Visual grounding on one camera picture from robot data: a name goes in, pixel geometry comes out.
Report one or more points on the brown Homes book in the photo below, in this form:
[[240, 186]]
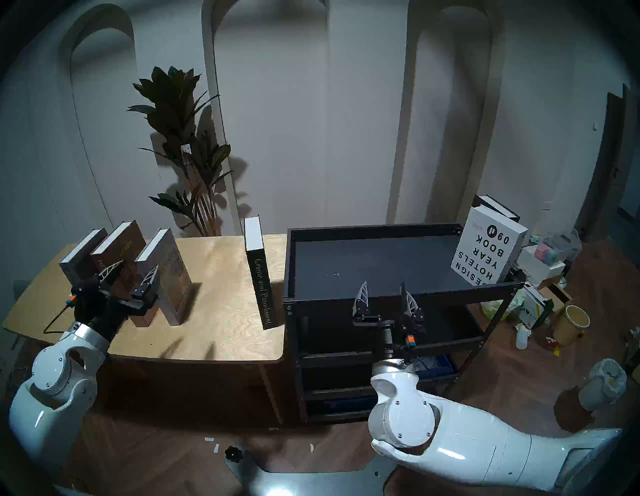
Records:
[[122, 245]]

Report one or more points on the white Designhotels Yearbook book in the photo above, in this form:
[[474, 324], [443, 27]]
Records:
[[487, 250]]

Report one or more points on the grey Discontent book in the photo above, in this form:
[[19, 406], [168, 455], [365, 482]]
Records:
[[172, 280]]

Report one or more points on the green plastic bag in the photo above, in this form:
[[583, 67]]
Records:
[[500, 309]]

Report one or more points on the grey Special Issue book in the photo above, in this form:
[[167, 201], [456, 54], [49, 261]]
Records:
[[80, 255]]

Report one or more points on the tall green potted plant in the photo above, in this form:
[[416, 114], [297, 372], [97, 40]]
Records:
[[172, 105]]

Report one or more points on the blue plastic bin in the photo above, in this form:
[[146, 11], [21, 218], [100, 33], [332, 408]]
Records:
[[440, 365]]

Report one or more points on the green and white carton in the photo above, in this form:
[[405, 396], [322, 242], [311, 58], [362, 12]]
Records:
[[535, 307]]

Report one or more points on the black Century book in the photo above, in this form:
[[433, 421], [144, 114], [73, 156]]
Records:
[[497, 206]]

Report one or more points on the white bagged trash bin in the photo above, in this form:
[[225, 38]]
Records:
[[602, 382]]

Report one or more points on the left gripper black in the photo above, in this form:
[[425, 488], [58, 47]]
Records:
[[100, 310]]

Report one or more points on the brown cardboard box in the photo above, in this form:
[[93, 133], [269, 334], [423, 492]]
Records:
[[557, 295]]

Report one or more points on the black Crime and Punishment book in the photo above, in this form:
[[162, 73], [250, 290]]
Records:
[[260, 280]]

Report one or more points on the dark door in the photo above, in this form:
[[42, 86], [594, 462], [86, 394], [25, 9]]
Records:
[[612, 170]]

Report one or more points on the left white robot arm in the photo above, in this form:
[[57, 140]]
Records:
[[50, 390]]

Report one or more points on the wooden display table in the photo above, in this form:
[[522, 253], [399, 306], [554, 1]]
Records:
[[220, 310]]

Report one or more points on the yellow bucket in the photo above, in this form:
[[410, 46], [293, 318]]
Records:
[[570, 325]]

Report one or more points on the black metal shelf cart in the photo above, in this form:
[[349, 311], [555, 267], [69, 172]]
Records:
[[380, 255]]

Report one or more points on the white cardboard box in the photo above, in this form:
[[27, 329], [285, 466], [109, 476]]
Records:
[[540, 267]]

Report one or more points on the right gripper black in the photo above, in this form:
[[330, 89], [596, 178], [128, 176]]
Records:
[[395, 337]]

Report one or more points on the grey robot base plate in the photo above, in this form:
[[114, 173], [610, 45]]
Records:
[[300, 480]]

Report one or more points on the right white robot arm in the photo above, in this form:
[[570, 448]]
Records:
[[475, 450]]

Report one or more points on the small white bottle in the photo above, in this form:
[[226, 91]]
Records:
[[522, 337]]

